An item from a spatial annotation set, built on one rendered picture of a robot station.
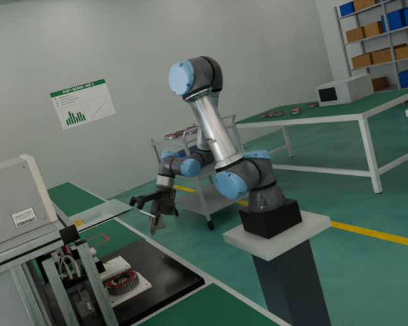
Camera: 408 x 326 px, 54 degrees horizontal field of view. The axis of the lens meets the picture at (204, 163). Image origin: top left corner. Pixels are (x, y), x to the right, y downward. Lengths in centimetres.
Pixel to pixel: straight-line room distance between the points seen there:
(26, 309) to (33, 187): 34
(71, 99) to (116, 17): 159
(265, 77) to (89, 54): 350
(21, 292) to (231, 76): 704
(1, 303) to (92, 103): 580
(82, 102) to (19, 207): 560
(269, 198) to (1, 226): 93
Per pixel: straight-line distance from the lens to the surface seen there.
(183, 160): 164
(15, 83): 676
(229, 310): 122
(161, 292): 140
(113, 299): 146
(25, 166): 129
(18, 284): 121
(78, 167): 680
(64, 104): 678
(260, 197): 158
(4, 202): 130
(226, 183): 145
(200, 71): 146
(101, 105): 689
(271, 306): 184
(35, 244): 118
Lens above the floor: 139
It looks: 11 degrees down
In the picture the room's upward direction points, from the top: 17 degrees counter-clockwise
